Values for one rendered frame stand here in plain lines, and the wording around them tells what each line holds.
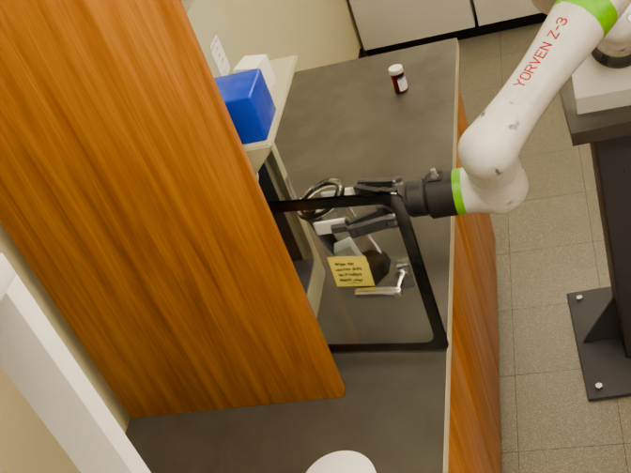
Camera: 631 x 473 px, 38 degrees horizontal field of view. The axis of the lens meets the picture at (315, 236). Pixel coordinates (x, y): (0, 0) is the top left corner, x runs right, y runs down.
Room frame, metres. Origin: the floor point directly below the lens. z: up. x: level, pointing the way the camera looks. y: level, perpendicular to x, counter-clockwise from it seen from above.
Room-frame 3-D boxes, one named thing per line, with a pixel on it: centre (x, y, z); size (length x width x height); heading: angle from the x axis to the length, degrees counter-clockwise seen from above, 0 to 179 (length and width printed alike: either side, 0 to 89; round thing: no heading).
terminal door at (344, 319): (1.33, -0.03, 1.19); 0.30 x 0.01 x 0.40; 61
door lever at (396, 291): (1.27, -0.08, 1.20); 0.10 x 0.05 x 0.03; 61
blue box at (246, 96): (1.45, 0.04, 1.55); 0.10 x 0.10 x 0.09; 69
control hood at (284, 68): (1.54, 0.01, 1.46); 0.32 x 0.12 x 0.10; 159
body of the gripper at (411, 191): (1.47, -0.19, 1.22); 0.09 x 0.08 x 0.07; 68
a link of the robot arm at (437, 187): (1.45, -0.26, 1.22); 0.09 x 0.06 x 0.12; 158
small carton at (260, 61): (1.58, -0.01, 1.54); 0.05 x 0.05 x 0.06; 52
